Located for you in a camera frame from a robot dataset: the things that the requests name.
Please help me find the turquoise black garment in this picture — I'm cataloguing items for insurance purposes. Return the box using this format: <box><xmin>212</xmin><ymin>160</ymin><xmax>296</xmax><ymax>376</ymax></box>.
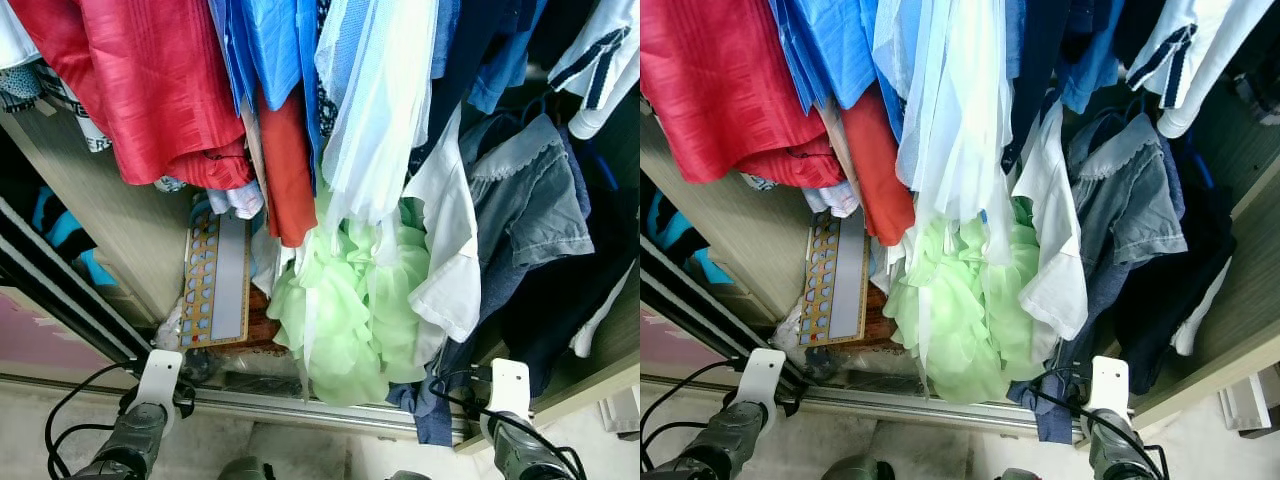
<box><xmin>645</xmin><ymin>190</ymin><xmax>736</xmax><ymax>286</ymax></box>
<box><xmin>28</xmin><ymin>185</ymin><xmax>119</xmax><ymax>289</ymax></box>

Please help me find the dark navy long garment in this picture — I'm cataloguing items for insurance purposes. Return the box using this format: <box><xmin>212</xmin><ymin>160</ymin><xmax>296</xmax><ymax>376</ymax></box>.
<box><xmin>1110</xmin><ymin>130</ymin><xmax>1236</xmax><ymax>396</ymax></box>
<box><xmin>495</xmin><ymin>130</ymin><xmax>633</xmax><ymax>399</ymax></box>

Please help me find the light wood wardrobe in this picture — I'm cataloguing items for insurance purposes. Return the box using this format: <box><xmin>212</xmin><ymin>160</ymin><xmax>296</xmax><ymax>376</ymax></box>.
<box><xmin>0</xmin><ymin>60</ymin><xmax>641</xmax><ymax>456</ymax></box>
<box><xmin>640</xmin><ymin>60</ymin><xmax>1280</xmax><ymax>451</ymax></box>

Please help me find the pink sliding wardrobe door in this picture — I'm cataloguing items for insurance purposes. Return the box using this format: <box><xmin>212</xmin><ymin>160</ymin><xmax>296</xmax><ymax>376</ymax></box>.
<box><xmin>0</xmin><ymin>195</ymin><xmax>151</xmax><ymax>386</ymax></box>
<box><xmin>640</xmin><ymin>235</ymin><xmax>801</xmax><ymax>391</ymax></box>

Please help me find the grey dress with lace collar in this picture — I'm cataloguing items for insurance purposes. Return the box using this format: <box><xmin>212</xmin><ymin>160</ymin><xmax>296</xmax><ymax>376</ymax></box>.
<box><xmin>1063</xmin><ymin>110</ymin><xmax>1191</xmax><ymax>301</ymax></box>
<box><xmin>458</xmin><ymin>112</ymin><xmax>597</xmax><ymax>301</ymax></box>

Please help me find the white plastic object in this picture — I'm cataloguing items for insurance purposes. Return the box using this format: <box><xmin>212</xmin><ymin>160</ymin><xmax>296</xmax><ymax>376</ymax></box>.
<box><xmin>600</xmin><ymin>385</ymin><xmax>641</xmax><ymax>436</ymax></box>
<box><xmin>1218</xmin><ymin>375</ymin><xmax>1280</xmax><ymax>439</ymax></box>

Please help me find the white shirt with navy stripes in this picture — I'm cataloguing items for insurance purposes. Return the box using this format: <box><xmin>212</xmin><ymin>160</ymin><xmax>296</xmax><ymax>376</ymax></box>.
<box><xmin>1125</xmin><ymin>0</ymin><xmax>1280</xmax><ymax>139</ymax></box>
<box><xmin>547</xmin><ymin>0</ymin><xmax>641</xmax><ymax>141</ymax></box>

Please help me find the plain white shirt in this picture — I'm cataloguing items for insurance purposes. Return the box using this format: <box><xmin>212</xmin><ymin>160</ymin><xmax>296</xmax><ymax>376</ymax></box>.
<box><xmin>1010</xmin><ymin>100</ymin><xmax>1091</xmax><ymax>341</ymax></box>
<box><xmin>403</xmin><ymin>103</ymin><xmax>484</xmax><ymax>346</ymax></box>

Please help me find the small white lilac garment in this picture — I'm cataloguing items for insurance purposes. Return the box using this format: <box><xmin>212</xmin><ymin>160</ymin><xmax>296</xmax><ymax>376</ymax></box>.
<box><xmin>150</xmin><ymin>175</ymin><xmax>266</xmax><ymax>221</ymax></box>
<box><xmin>740</xmin><ymin>172</ymin><xmax>861</xmax><ymax>219</ymax></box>

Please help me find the colourful shape puzzle board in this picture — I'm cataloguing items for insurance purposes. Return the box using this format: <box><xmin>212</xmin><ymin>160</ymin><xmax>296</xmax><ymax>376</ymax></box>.
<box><xmin>798</xmin><ymin>208</ymin><xmax>873</xmax><ymax>349</ymax></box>
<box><xmin>178</xmin><ymin>205</ymin><xmax>253</xmax><ymax>350</ymax></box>

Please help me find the mid blue shirt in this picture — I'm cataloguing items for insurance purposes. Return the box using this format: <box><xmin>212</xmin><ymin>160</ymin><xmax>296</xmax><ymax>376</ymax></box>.
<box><xmin>1058</xmin><ymin>0</ymin><xmax>1126</xmax><ymax>114</ymax></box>
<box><xmin>465</xmin><ymin>0</ymin><xmax>549</xmax><ymax>114</ymax></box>

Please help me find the orange red garment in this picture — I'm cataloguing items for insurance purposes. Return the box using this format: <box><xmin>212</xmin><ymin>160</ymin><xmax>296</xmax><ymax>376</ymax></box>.
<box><xmin>838</xmin><ymin>85</ymin><xmax>917</xmax><ymax>247</ymax></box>
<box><xmin>255</xmin><ymin>88</ymin><xmax>319</xmax><ymax>249</ymax></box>

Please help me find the navy blue garment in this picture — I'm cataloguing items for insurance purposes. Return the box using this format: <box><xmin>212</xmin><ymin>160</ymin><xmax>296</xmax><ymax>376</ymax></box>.
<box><xmin>1005</xmin><ymin>0</ymin><xmax>1076</xmax><ymax>171</ymax></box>
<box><xmin>405</xmin><ymin>0</ymin><xmax>531</xmax><ymax>176</ymax></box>

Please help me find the blue denim garment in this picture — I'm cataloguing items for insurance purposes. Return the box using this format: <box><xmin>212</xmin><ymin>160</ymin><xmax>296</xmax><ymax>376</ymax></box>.
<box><xmin>1005</xmin><ymin>250</ymin><xmax>1126</xmax><ymax>446</ymax></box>
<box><xmin>386</xmin><ymin>240</ymin><xmax>531</xmax><ymax>447</ymax></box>

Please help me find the bright blue shirt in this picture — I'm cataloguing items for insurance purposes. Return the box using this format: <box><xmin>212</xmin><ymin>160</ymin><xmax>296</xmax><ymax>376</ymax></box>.
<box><xmin>208</xmin><ymin>0</ymin><xmax>336</xmax><ymax>166</ymax></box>
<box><xmin>775</xmin><ymin>0</ymin><xmax>906</xmax><ymax>141</ymax></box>

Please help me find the sheer white garment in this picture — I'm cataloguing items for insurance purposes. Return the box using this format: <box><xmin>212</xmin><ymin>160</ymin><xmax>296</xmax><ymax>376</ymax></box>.
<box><xmin>313</xmin><ymin>0</ymin><xmax>443</xmax><ymax>263</ymax></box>
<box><xmin>872</xmin><ymin>0</ymin><xmax>1021</xmax><ymax>266</ymax></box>

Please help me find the light green ruffled dress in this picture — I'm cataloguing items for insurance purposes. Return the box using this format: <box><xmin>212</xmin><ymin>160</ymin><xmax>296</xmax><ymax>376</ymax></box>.
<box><xmin>266</xmin><ymin>190</ymin><xmax>433</xmax><ymax>408</ymax></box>
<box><xmin>883</xmin><ymin>195</ymin><xmax>1049</xmax><ymax>406</ymax></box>

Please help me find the grey left robot leg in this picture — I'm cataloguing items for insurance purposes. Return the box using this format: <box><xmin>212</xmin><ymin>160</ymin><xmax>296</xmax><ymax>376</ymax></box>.
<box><xmin>215</xmin><ymin>456</ymin><xmax>276</xmax><ymax>480</ymax></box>
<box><xmin>822</xmin><ymin>455</ymin><xmax>896</xmax><ymax>480</ymax></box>

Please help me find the white black patterned garment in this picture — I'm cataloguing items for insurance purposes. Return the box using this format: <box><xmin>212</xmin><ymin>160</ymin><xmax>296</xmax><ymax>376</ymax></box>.
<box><xmin>0</xmin><ymin>0</ymin><xmax>113</xmax><ymax>154</ymax></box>

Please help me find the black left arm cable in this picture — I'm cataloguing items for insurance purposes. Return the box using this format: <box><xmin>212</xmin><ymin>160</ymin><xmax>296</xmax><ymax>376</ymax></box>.
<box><xmin>640</xmin><ymin>385</ymin><xmax>739</xmax><ymax>480</ymax></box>
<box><xmin>43</xmin><ymin>360</ymin><xmax>139</xmax><ymax>480</ymax></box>

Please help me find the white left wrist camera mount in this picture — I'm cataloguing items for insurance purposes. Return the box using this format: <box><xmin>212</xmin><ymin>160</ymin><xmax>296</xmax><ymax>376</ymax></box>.
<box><xmin>735</xmin><ymin>347</ymin><xmax>788</xmax><ymax>413</ymax></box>
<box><xmin>135</xmin><ymin>349</ymin><xmax>187</xmax><ymax>413</ymax></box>

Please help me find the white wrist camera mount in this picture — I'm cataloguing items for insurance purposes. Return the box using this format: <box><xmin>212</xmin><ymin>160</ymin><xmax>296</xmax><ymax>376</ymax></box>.
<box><xmin>487</xmin><ymin>359</ymin><xmax>532</xmax><ymax>421</ymax></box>
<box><xmin>1088</xmin><ymin>356</ymin><xmax>1132</xmax><ymax>421</ymax></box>
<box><xmin>135</xmin><ymin>349</ymin><xmax>187</xmax><ymax>413</ymax></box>
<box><xmin>735</xmin><ymin>347</ymin><xmax>788</xmax><ymax>413</ymax></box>

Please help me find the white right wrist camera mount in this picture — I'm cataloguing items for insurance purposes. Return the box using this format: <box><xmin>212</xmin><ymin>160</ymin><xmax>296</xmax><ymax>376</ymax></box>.
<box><xmin>487</xmin><ymin>359</ymin><xmax>532</xmax><ymax>421</ymax></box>
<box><xmin>1088</xmin><ymin>356</ymin><xmax>1132</xmax><ymax>421</ymax></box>

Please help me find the metal sliding door rail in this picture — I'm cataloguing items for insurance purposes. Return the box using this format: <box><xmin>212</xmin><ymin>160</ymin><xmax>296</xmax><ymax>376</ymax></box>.
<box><xmin>640</xmin><ymin>375</ymin><xmax>1086</xmax><ymax>441</ymax></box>
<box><xmin>0</xmin><ymin>375</ymin><xmax>471</xmax><ymax>441</ymax></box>

